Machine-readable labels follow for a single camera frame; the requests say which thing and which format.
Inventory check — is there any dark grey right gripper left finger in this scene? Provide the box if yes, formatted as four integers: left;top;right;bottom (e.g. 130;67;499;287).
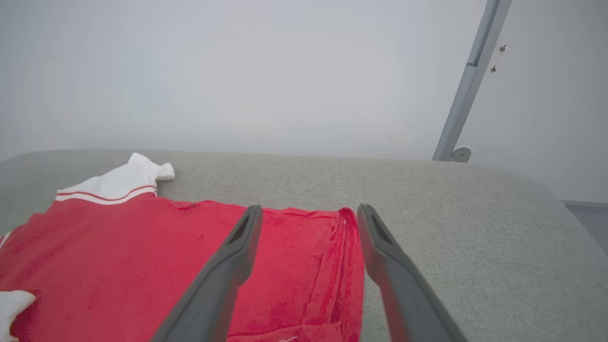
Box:
151;205;264;342

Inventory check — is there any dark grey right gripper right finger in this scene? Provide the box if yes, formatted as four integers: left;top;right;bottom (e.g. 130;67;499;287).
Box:
357;204;469;342

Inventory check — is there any red and white shirt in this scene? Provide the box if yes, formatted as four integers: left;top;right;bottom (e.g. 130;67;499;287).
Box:
0;152;366;342

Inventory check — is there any grey slanted metal bar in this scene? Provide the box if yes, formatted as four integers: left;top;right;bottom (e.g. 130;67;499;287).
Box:
432;0;513;162

